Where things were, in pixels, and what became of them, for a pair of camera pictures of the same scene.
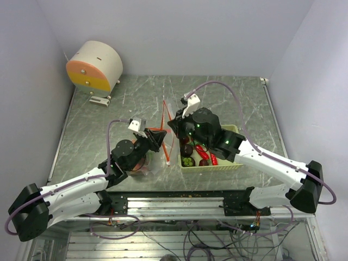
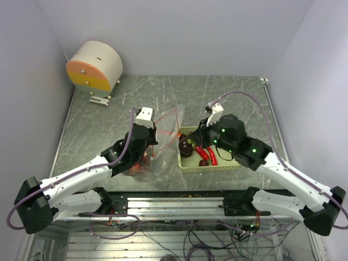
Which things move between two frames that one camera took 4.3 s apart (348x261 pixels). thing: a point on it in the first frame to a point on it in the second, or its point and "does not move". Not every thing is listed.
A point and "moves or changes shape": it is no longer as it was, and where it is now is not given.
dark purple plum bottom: x=203 y=162 does not move
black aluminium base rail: x=155 y=204 does not move
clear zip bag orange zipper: x=164 y=161 moves or changes shape
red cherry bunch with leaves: x=141 y=166 does not move
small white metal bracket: x=99 y=100 does not move
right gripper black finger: x=175 y=124 to x=198 y=135
